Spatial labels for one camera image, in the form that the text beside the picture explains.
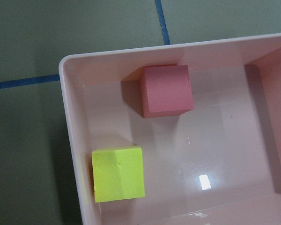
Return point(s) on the red foam block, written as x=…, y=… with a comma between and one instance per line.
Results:
x=158, y=91

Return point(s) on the yellow foam block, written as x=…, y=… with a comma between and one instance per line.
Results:
x=118, y=173

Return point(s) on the pink plastic bin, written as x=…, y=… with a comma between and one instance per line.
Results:
x=218, y=164

